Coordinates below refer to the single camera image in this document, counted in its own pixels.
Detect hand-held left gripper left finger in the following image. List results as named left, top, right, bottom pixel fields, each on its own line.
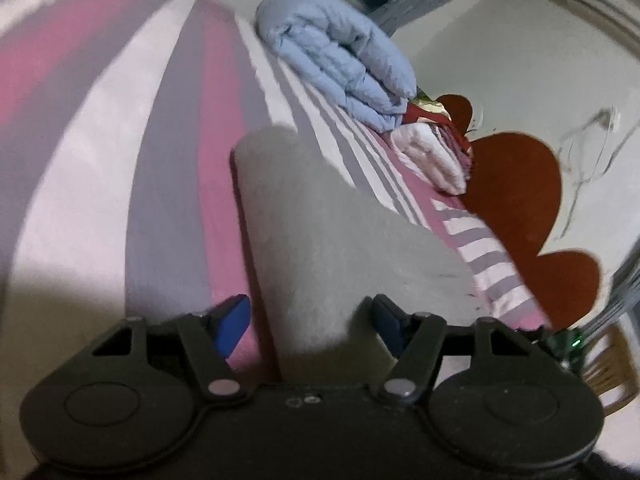
left=92, top=294, right=252, bottom=403

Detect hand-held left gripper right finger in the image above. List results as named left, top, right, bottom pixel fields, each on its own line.
left=372, top=294, right=545, bottom=407

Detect grey pants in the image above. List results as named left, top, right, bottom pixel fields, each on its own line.
left=231, top=125, right=483, bottom=386

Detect wooden chair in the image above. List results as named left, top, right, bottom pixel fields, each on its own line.
left=582, top=325, right=639, bottom=416

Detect grey metal rack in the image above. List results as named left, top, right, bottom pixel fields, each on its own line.
left=587, top=260, right=640, bottom=346

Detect grey white striped pillow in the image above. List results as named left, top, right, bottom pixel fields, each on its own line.
left=430, top=197, right=549, bottom=332

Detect red cloud-shaped headboard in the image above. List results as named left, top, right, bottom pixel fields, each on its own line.
left=435, top=94, right=603, bottom=332

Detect folded red white blanket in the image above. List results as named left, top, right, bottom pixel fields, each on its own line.
left=390, top=87, right=476, bottom=197

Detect pink striped bed sheet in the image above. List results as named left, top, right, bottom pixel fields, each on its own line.
left=0, top=0, right=551, bottom=411

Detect folded light blue duvet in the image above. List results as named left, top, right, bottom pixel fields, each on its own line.
left=256, top=0, right=417, bottom=133

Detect thin wall cable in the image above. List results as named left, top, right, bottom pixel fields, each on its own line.
left=555, top=107, right=640, bottom=239

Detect white wall fixture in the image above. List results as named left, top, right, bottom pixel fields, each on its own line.
left=565, top=0, right=640, bottom=50

